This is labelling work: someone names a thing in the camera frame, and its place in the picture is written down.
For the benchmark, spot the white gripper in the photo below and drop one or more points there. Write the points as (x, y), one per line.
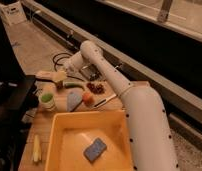
(55, 76)

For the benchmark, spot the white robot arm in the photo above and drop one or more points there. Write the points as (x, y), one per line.
(135, 138)

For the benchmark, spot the metal cup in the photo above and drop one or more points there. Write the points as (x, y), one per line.
(59, 85)

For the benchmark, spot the white cup green inside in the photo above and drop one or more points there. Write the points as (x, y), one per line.
(47, 102)

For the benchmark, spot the green cucumber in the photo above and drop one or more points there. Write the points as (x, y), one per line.
(73, 85)

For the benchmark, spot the grey spatula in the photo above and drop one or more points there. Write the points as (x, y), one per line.
(74, 99)

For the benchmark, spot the orange carrot toy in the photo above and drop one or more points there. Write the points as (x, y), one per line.
(88, 99)

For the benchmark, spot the red grapes bunch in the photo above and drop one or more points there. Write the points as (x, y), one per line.
(95, 88)

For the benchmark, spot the black side furniture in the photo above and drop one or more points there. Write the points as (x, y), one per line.
(16, 98)

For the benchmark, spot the yellow plastic tub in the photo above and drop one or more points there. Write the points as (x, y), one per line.
(72, 133)

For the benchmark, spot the white paper bag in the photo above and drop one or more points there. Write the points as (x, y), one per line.
(13, 13)

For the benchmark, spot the yellow corn piece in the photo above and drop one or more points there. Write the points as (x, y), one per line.
(37, 154)

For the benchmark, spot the blue sponge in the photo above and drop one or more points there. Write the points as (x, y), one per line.
(94, 151)

